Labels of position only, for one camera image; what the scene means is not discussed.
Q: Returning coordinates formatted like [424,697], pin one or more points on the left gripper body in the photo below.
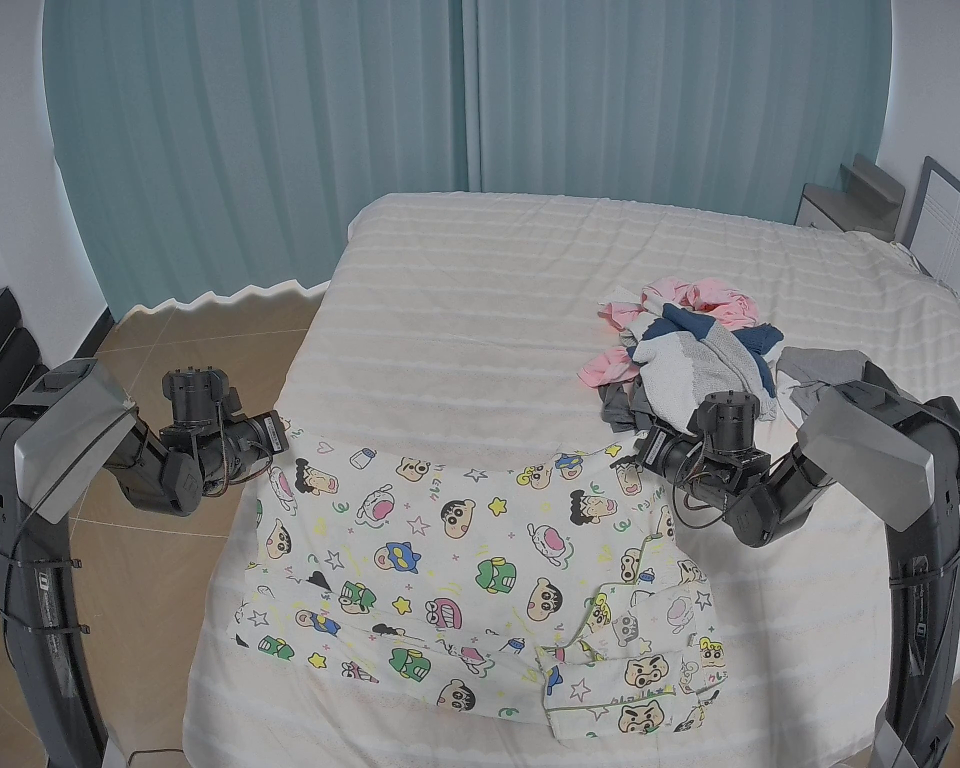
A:
[259,442]

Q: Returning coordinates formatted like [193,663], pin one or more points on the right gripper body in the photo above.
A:
[667,450]

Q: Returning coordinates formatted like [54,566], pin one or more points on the white printed pyjama top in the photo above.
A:
[450,570]

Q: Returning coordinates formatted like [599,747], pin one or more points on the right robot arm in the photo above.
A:
[862,450]

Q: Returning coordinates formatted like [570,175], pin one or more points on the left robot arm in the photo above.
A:
[67,442]

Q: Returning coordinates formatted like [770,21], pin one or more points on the pile of clothes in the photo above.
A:
[675,352]

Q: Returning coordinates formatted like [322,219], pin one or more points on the bed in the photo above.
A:
[487,300]

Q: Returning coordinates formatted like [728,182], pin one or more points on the grey garment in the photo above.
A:
[817,375]

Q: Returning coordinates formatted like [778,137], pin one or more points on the black chest of drawers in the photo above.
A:
[15,352]

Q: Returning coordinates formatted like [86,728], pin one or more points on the blue-green curtain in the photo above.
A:
[262,150]
[675,97]

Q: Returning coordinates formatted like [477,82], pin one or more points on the grey bedside table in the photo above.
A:
[844,210]

